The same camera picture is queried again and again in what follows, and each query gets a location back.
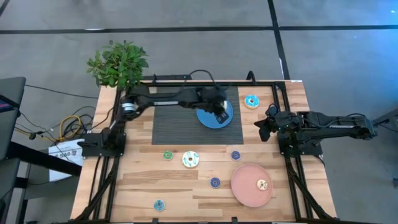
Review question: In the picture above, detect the black power strip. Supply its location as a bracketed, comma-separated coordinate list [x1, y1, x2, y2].
[141, 74, 193, 81]

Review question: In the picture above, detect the black beam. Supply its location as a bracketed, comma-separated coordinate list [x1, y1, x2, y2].
[6, 141, 83, 177]

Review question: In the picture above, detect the black aluminium table frame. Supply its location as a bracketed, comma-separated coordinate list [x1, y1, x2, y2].
[70, 79, 338, 224]

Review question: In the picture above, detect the black floor cable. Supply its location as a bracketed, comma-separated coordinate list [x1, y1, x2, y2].
[24, 83, 99, 100]

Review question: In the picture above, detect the black cable bundle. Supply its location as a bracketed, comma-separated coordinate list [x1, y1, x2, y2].
[14, 105, 97, 147]

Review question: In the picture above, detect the large teal frosted donut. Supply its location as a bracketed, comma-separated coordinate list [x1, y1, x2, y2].
[243, 94, 261, 110]

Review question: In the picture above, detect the blue plate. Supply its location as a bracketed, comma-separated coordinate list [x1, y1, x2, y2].
[196, 99, 234, 130]

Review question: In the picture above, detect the grey metal leg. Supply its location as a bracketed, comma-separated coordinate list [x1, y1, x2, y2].
[371, 108, 398, 128]

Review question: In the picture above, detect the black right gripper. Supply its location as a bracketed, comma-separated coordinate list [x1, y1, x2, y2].
[254, 105, 290, 142]

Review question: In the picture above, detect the white printed box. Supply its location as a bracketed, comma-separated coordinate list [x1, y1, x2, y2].
[48, 139, 85, 183]

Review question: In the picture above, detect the green plant in black pot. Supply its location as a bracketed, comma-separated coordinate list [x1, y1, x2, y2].
[86, 39, 150, 93]

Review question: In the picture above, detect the large white teal-striped donut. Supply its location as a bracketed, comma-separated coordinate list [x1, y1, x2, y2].
[182, 150, 200, 169]

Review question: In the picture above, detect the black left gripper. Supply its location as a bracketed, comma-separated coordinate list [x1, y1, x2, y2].
[197, 86, 233, 124]

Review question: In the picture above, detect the grey chair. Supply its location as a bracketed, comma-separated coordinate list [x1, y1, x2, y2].
[0, 77, 27, 224]

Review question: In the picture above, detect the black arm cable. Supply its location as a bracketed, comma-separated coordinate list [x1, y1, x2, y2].
[188, 68, 218, 86]

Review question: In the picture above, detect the pink plate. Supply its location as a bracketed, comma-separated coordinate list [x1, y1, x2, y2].
[230, 163, 274, 208]

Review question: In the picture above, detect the grey woven mat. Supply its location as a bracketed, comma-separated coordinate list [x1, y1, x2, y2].
[151, 86, 244, 146]

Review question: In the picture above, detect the yellow cable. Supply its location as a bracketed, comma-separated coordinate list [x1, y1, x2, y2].
[58, 114, 82, 141]

